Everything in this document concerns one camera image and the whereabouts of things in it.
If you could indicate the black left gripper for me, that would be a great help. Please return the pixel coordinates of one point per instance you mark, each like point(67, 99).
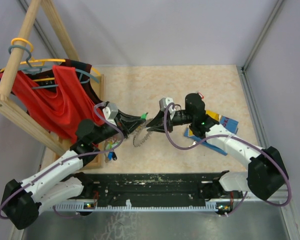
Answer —
point(133, 121)

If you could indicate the green key tag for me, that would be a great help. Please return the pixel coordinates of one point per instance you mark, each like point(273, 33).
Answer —
point(144, 115)

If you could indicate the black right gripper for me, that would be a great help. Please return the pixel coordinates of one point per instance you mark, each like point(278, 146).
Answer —
point(157, 123)

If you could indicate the loose silver key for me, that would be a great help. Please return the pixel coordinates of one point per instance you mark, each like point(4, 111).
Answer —
point(193, 144)

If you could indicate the teal clothes hanger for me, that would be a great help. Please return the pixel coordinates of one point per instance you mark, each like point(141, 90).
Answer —
point(44, 76)

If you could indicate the aluminium frame rail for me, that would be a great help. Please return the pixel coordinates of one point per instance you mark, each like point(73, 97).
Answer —
point(273, 72)

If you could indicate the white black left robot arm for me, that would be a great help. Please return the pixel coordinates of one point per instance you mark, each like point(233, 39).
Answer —
point(22, 202)

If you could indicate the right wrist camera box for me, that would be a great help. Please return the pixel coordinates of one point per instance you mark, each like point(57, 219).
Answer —
point(164, 102)

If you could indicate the key tag bunch on blue disc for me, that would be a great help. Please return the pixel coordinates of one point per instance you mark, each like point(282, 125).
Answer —
point(109, 147)

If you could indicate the steel key ring disc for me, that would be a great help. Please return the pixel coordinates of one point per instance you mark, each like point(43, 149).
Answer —
point(141, 134)

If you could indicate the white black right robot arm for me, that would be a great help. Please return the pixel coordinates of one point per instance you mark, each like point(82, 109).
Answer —
point(265, 171)

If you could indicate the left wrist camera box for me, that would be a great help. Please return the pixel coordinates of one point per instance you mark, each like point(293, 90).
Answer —
point(110, 112)

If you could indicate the red shirt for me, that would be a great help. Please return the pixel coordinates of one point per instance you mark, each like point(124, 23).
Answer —
point(59, 112)

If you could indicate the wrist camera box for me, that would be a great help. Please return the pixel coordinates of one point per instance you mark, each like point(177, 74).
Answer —
point(164, 102)
point(110, 112)

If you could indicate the yellow clothes hanger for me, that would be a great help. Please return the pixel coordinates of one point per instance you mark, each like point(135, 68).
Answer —
point(30, 60)

